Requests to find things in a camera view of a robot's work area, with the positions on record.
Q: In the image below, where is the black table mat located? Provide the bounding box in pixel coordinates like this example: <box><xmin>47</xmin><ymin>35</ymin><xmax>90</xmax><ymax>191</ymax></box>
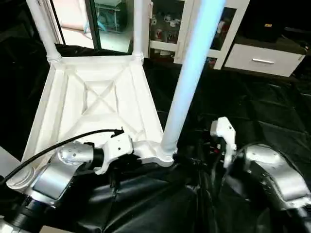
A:
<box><xmin>0</xmin><ymin>41</ymin><xmax>311</xmax><ymax>233</ymax></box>

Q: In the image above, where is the white drawer unit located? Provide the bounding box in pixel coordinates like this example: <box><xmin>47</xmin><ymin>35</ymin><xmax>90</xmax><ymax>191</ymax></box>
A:
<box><xmin>225</xmin><ymin>44</ymin><xmax>307</xmax><ymax>77</ymax></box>

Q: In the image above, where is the teal plastic stool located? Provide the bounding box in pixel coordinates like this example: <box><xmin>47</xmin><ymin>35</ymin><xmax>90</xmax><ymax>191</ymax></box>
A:
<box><xmin>95</xmin><ymin>2</ymin><xmax>128</xmax><ymax>33</ymax></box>

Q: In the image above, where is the white glass door cabinet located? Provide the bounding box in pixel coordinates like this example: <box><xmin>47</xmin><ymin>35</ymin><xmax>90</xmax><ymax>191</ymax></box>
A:
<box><xmin>146</xmin><ymin>0</ymin><xmax>251</xmax><ymax>69</ymax></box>

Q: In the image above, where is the white plastic table top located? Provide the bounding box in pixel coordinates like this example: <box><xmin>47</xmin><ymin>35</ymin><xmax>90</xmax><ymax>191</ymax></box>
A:
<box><xmin>6</xmin><ymin>52</ymin><xmax>176</xmax><ymax>190</ymax></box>

